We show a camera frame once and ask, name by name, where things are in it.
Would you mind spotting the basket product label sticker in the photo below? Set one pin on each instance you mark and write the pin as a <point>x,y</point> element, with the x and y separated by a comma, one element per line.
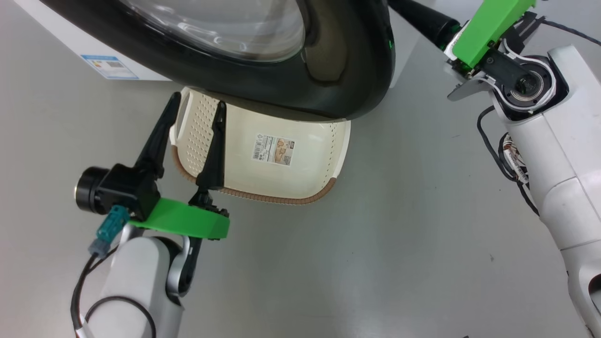
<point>274,149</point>

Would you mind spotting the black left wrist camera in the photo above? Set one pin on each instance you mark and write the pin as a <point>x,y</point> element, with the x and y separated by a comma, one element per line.
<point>122,190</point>

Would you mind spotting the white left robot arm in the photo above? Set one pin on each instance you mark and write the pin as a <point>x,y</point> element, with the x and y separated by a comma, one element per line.
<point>136,281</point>

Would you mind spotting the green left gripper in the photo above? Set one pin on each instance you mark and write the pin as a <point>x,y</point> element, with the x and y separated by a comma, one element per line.
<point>188,219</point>

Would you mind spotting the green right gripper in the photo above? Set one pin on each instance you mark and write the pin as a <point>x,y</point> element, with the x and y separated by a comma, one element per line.
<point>488,26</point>

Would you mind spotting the blue energy label sticker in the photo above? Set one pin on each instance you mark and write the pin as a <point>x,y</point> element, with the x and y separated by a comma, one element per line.
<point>110,67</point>

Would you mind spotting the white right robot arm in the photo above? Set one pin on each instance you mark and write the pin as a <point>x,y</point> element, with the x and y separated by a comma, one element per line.
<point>563,164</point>

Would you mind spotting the white washing machine body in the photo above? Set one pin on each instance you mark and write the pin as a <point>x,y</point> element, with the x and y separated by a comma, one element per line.
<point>65,40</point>

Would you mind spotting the cream perforated laundry basket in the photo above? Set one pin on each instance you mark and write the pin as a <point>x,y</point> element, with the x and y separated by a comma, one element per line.
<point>305,180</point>

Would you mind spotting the black washing machine door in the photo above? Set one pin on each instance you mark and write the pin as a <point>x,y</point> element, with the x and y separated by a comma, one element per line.
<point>338,89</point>

